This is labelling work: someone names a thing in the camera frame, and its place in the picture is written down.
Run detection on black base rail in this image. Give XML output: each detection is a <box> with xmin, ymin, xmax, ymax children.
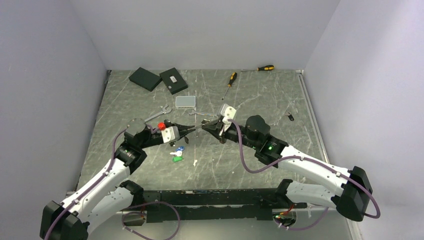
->
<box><xmin>129</xmin><ymin>188</ymin><xmax>307</xmax><ymax>223</ymax></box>

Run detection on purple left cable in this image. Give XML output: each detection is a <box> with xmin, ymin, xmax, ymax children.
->
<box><xmin>121</xmin><ymin>199</ymin><xmax>182</xmax><ymax>240</ymax></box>

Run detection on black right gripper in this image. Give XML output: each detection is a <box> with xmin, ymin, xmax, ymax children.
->
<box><xmin>202</xmin><ymin>118</ymin><xmax>259</xmax><ymax>149</ymax></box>

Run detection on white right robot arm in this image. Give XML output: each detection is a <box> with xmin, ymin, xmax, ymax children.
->
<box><xmin>201</xmin><ymin>115</ymin><xmax>381</xmax><ymax>222</ymax></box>

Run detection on large silver wrench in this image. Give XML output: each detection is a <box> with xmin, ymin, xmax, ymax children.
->
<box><xmin>144</xmin><ymin>104</ymin><xmax>173</xmax><ymax>123</ymax></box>

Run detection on small silver wrench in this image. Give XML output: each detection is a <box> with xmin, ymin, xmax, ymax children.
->
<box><xmin>188</xmin><ymin>109</ymin><xmax>218</xmax><ymax>117</ymax></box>

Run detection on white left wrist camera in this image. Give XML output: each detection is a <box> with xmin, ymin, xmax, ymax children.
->
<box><xmin>160</xmin><ymin>126</ymin><xmax>178</xmax><ymax>144</ymax></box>

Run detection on key with green tag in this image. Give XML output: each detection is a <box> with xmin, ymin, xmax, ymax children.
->
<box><xmin>172</xmin><ymin>156</ymin><xmax>184</xmax><ymax>163</ymax></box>

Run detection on white network switch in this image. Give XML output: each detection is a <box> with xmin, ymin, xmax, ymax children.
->
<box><xmin>175</xmin><ymin>95</ymin><xmax>196</xmax><ymax>109</ymax></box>

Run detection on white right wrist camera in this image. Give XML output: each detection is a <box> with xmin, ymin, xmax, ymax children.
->
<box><xmin>218</xmin><ymin>103</ymin><xmax>237</xmax><ymax>125</ymax></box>

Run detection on key with white tag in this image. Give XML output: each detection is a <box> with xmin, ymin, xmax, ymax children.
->
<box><xmin>169</xmin><ymin>150</ymin><xmax>183</xmax><ymax>157</ymax></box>

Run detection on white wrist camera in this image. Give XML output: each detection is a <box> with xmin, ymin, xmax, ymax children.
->
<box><xmin>218</xmin><ymin>103</ymin><xmax>237</xmax><ymax>125</ymax></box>
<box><xmin>160</xmin><ymin>126</ymin><xmax>178</xmax><ymax>144</ymax></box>

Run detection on black box with label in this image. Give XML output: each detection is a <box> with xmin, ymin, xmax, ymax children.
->
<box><xmin>159</xmin><ymin>67</ymin><xmax>188</xmax><ymax>95</ymax></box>

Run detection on orange black screwdriver at wall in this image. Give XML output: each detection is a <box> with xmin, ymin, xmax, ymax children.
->
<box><xmin>241</xmin><ymin>65</ymin><xmax>275</xmax><ymax>72</ymax></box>

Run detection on black flat box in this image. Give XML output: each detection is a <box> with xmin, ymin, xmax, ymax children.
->
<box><xmin>128</xmin><ymin>67</ymin><xmax>162</xmax><ymax>92</ymax></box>

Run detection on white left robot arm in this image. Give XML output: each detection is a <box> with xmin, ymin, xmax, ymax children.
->
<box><xmin>39</xmin><ymin>118</ymin><xmax>196</xmax><ymax>240</ymax></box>

